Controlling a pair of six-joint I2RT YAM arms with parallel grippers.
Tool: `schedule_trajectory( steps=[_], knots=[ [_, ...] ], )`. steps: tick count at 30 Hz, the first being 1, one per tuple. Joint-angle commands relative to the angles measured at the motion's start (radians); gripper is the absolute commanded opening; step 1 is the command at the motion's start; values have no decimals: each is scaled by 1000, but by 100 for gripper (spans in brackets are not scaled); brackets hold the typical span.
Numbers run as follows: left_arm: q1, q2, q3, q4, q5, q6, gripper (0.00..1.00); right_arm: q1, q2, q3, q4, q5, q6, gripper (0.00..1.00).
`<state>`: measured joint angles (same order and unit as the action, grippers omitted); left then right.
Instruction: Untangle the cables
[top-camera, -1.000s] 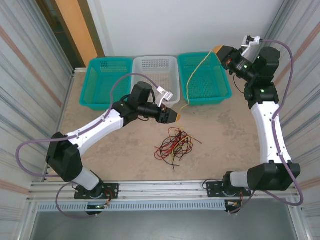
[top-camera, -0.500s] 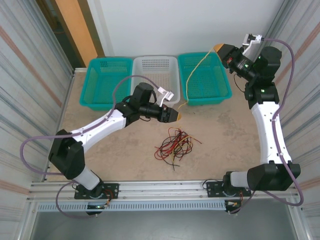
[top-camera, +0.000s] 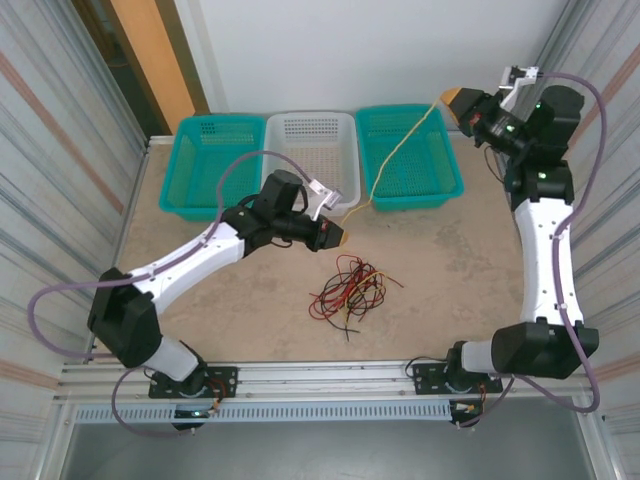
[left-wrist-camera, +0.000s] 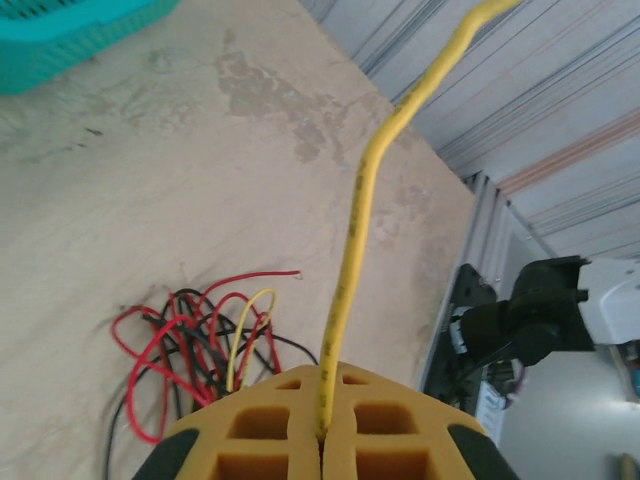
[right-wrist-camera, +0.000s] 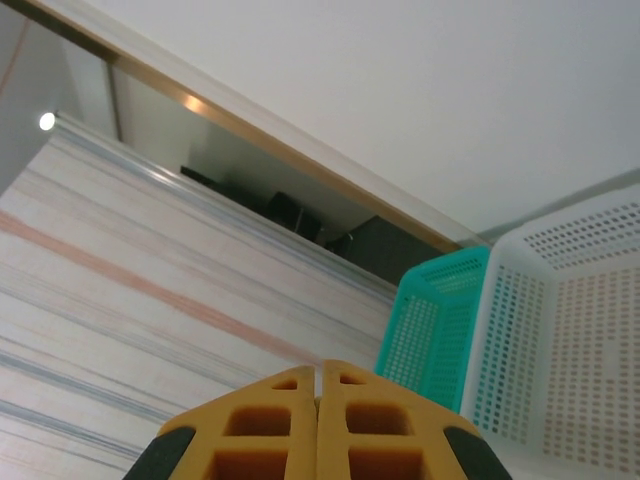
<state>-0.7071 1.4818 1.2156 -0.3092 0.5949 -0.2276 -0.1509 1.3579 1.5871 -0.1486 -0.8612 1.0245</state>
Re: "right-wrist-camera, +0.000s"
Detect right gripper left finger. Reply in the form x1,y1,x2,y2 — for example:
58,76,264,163
122,364,320,480

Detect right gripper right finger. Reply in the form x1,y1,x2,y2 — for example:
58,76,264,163
316,358,516,480

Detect teal plastic basket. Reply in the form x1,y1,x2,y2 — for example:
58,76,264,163
374,244,494,432

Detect black office chair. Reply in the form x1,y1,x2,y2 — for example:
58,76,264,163
268,191,322,242

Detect white plastic basket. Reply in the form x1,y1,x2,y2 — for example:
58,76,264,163
458,182,640,480

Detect striped enclosure side panel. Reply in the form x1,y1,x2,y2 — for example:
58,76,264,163
0,112,399,480

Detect wooden door frame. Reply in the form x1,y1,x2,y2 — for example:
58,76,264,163
22,0,464,254

